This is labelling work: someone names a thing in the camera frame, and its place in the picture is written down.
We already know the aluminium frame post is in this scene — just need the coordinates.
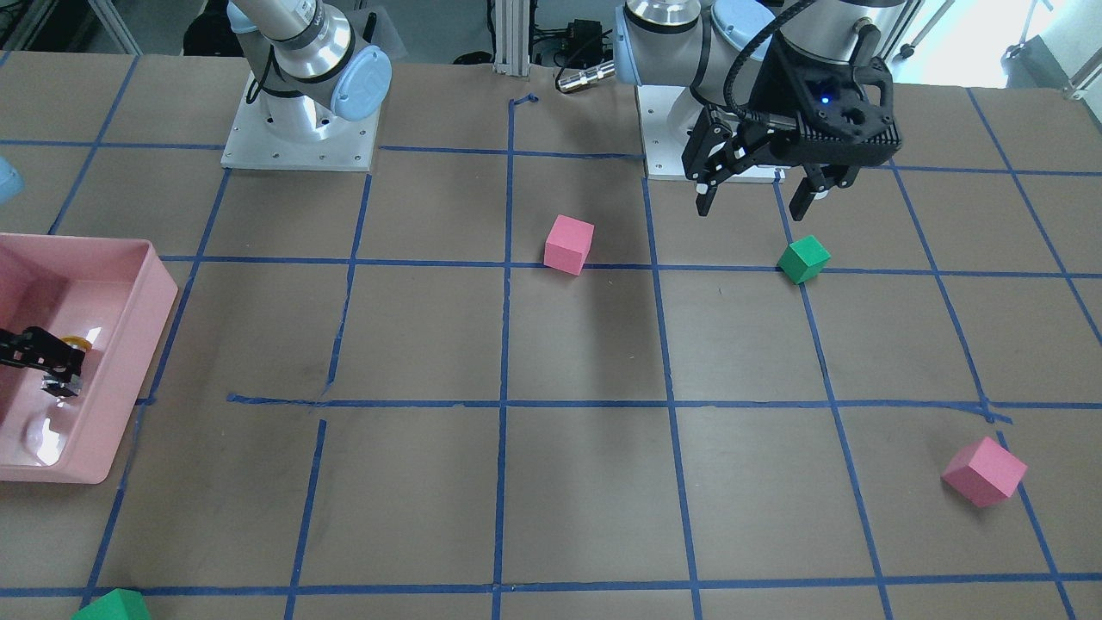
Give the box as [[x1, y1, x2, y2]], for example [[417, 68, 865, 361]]
[[488, 0, 534, 81]]

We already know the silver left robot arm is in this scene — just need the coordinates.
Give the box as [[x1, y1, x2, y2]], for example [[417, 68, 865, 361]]
[[611, 1, 904, 220]]

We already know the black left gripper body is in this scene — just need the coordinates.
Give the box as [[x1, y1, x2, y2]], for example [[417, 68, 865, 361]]
[[741, 34, 851, 166]]

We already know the pink cube centre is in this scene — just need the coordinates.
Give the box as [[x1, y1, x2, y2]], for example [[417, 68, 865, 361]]
[[542, 214, 595, 278]]

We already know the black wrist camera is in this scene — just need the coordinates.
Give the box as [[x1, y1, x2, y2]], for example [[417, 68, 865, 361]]
[[795, 54, 904, 166]]

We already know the green cube near bin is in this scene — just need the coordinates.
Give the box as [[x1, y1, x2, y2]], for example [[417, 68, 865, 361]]
[[71, 588, 151, 620]]

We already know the green cube far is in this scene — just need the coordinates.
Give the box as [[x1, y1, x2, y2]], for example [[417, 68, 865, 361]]
[[777, 235, 832, 285]]

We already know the pink plastic bin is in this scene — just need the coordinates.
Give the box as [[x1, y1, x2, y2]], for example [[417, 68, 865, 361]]
[[1, 233, 177, 485]]

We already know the pink cube near edge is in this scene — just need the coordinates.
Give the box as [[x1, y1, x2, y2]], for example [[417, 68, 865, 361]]
[[941, 437, 1030, 509]]

